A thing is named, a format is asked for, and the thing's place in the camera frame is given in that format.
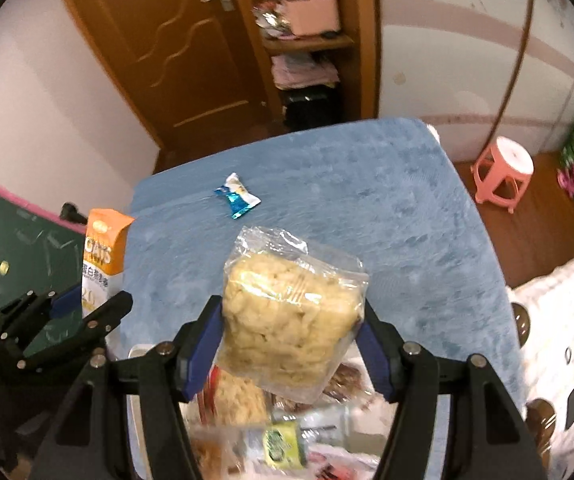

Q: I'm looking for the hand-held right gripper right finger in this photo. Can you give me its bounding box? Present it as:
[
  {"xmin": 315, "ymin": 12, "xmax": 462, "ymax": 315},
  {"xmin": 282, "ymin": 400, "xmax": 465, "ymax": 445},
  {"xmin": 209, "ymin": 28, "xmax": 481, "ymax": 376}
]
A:
[{"xmin": 357, "ymin": 300, "xmax": 552, "ymax": 480}]

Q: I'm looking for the folded pink cloth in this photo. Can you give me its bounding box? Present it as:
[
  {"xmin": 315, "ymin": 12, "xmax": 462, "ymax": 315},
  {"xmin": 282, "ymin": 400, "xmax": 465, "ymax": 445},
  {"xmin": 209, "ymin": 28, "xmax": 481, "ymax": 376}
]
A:
[{"xmin": 271, "ymin": 52, "xmax": 340, "ymax": 90}]

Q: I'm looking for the green snack packet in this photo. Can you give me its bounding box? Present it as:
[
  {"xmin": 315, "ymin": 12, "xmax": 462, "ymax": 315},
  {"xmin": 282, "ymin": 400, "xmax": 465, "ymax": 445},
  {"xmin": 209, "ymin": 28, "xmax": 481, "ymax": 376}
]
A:
[{"xmin": 262, "ymin": 420, "xmax": 308, "ymax": 468}]

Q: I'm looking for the blue velvet tablecloth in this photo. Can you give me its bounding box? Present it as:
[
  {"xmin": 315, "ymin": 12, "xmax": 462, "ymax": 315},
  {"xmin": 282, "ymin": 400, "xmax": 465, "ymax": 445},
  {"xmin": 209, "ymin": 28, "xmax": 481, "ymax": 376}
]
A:
[{"xmin": 127, "ymin": 117, "xmax": 528, "ymax": 480}]

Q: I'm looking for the green chalkboard with pink frame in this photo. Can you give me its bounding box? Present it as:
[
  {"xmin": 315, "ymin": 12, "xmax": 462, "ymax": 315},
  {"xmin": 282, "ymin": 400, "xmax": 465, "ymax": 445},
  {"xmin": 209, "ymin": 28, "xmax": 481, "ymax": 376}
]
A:
[{"xmin": 0, "ymin": 167, "xmax": 90, "ymax": 341}]

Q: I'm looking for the clear packet of yellow crackers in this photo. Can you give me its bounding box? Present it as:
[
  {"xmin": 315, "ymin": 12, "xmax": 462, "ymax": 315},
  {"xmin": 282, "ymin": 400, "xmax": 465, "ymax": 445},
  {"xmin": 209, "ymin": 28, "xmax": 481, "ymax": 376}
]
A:
[{"xmin": 215, "ymin": 226, "xmax": 370, "ymax": 403}]

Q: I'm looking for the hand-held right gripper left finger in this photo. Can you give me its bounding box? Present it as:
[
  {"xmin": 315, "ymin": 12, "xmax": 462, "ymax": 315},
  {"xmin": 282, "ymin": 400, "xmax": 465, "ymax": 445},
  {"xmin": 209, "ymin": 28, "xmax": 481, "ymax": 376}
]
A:
[{"xmin": 29, "ymin": 295, "xmax": 225, "ymax": 480}]

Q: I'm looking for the pale blue wardrobe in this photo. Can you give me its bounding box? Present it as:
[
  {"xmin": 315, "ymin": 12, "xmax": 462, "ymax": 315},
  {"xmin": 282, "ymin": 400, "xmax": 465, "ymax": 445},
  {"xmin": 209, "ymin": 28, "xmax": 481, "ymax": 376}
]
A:
[{"xmin": 374, "ymin": 0, "xmax": 574, "ymax": 163}]

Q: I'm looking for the brown round knob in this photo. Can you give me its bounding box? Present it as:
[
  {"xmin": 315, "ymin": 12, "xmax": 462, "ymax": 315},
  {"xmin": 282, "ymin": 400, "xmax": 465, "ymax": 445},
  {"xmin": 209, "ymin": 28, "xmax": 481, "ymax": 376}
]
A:
[
  {"xmin": 524, "ymin": 399, "xmax": 558, "ymax": 448},
  {"xmin": 512, "ymin": 302, "xmax": 530, "ymax": 346}
]

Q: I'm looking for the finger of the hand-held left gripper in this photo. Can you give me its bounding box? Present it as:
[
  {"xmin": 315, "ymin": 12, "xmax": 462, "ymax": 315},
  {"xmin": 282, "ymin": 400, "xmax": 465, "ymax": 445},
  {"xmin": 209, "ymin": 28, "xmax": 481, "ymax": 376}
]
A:
[
  {"xmin": 17, "ymin": 290, "xmax": 134, "ymax": 376},
  {"xmin": 0, "ymin": 282, "xmax": 84, "ymax": 346}
]

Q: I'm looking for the pink plastic stool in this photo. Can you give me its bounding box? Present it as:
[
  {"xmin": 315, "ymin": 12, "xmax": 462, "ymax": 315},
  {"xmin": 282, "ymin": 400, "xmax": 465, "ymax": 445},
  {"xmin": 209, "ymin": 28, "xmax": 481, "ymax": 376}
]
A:
[{"xmin": 471, "ymin": 136, "xmax": 535, "ymax": 214}]

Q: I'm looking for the clear packet of brown snacks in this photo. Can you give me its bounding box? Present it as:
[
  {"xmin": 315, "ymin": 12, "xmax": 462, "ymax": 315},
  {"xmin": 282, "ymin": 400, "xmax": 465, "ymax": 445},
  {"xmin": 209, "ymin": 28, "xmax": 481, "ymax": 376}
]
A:
[{"xmin": 319, "ymin": 360, "xmax": 378, "ymax": 401}]

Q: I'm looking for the orange and white oat packet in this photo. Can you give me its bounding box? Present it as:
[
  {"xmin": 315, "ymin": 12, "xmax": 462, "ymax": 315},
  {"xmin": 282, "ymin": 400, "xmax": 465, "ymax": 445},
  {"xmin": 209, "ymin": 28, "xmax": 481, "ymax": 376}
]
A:
[{"xmin": 81, "ymin": 208, "xmax": 136, "ymax": 361}]

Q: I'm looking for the blue candy wrapper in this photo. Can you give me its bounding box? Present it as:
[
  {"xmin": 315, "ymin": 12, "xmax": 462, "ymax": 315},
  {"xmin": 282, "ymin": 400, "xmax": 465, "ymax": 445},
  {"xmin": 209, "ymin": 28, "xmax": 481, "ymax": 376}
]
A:
[{"xmin": 213, "ymin": 172, "xmax": 262, "ymax": 220}]

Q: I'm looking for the brown wooden shelf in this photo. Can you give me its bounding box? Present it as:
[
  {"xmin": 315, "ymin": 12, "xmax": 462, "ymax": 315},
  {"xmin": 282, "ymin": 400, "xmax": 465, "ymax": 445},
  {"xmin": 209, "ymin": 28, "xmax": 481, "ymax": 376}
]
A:
[{"xmin": 224, "ymin": 0, "xmax": 380, "ymax": 133}]

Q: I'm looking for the pile of shiny wrappers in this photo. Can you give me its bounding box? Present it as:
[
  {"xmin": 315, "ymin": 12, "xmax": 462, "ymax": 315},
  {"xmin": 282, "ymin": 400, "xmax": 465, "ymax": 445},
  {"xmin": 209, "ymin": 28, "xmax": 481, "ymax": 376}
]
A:
[{"xmin": 252, "ymin": 0, "xmax": 295, "ymax": 41}]

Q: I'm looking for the white plastic box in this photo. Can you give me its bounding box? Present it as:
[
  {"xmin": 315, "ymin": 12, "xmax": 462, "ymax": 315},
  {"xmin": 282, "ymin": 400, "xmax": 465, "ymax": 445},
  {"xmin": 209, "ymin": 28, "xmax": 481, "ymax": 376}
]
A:
[{"xmin": 126, "ymin": 342, "xmax": 402, "ymax": 480}]

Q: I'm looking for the brown wooden door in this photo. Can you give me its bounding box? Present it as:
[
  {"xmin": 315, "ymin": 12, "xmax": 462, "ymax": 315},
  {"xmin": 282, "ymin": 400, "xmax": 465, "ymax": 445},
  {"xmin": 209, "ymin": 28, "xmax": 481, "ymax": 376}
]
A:
[{"xmin": 49, "ymin": 0, "xmax": 270, "ymax": 153}]

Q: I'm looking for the black box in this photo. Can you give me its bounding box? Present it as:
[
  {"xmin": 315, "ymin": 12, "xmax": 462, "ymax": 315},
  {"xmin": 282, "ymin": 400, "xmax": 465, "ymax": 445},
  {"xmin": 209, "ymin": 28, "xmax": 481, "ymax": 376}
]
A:
[{"xmin": 283, "ymin": 86, "xmax": 342, "ymax": 133}]

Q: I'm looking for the red-edged rice cracker packet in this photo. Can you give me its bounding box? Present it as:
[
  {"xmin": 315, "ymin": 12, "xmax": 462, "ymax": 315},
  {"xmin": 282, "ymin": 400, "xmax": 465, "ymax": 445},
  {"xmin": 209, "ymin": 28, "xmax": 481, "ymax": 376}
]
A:
[{"xmin": 197, "ymin": 367, "xmax": 272, "ymax": 428}]

